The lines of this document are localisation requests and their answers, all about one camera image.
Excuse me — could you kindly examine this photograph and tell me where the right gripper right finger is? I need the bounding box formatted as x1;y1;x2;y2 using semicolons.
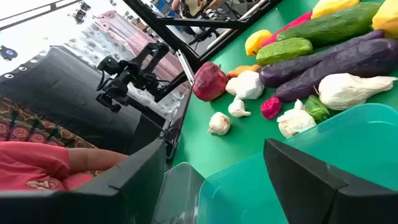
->
263;138;398;224

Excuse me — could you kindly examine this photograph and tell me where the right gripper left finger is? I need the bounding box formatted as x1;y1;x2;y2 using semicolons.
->
0;138;168;224

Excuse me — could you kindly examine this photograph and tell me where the small red pepper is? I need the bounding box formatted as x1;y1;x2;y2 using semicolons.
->
260;96;282;121

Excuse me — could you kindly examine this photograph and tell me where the black office chair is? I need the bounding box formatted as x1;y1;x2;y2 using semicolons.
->
185;26;221;45

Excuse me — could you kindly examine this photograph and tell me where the long red chili pepper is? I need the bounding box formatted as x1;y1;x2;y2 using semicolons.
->
261;11;313;48

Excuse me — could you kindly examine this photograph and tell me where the black cloth screen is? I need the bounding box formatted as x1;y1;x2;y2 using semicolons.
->
0;45;165;155

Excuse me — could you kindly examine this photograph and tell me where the thick purple eggplant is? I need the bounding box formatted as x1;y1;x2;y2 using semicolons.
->
274;37;398;103

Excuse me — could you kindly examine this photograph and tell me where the teal plastic bin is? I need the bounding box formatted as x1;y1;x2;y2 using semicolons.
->
198;103;398;224

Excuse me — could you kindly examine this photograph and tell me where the orange carrot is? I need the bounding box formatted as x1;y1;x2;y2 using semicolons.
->
226;64;261;79

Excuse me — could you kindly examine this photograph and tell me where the grey translucent plastic bin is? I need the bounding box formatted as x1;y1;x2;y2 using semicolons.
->
152;161;206;224

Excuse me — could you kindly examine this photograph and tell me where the red patterned fabric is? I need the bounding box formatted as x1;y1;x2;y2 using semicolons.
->
0;96;103;178

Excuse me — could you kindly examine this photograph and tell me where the green table mat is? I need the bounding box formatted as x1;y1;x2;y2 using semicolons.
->
172;0;398;187

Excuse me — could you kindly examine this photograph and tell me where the pink floral fabric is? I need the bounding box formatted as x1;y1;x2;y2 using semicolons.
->
65;11;190;121

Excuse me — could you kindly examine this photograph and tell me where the slender purple eggplant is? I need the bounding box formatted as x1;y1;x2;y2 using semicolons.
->
259;29;386;88

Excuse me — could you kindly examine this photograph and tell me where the person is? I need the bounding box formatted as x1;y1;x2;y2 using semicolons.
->
170;0;218;18
0;141;129;191

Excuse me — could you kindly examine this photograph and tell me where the long dark green cucumber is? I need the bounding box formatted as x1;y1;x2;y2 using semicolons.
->
276;1;382;48

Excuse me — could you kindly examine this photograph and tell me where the short light green cucumber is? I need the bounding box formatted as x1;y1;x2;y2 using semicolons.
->
256;37;313;67

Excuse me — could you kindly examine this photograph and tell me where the black aluminium rig frame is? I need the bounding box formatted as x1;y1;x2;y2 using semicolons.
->
123;0;282;170

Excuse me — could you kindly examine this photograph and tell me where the dark red apple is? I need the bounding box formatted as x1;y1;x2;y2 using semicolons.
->
192;61;229;103

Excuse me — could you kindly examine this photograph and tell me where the large white garlic bulb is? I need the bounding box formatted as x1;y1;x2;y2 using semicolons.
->
233;70;265;100

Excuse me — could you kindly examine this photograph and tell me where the small white garlic clove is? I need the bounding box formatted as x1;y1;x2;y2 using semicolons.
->
228;95;252;118

